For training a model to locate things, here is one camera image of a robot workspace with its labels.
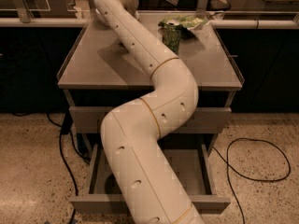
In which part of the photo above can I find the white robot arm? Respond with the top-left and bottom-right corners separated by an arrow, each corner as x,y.
94,0 -> 204,224

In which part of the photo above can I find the grey middle drawer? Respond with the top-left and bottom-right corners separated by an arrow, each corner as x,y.
69,106 -> 231,134

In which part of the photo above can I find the grey open bottom drawer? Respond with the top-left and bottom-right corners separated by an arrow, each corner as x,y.
70,145 -> 231,214

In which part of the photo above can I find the green soda can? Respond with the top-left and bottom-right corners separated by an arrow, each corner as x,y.
163,20 -> 182,54

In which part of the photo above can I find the green chip bag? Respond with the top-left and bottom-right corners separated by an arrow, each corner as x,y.
158,15 -> 207,34

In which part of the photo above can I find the black cable on left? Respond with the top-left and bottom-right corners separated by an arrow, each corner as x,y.
8,111 -> 92,224

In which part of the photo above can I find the black cable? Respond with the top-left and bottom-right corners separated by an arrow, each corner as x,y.
8,111 -> 92,224
212,136 -> 292,224

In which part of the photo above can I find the black cable on right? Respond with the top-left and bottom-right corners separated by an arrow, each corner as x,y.
212,136 -> 292,224

